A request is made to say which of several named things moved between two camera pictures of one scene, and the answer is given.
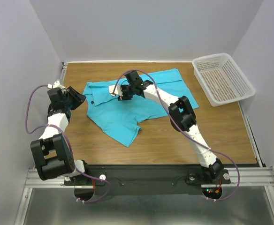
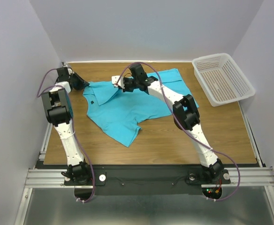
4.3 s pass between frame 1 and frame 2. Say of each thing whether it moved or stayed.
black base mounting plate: stayed
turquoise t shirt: stayed
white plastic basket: stayed
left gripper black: moved
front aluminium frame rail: stayed
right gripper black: moved
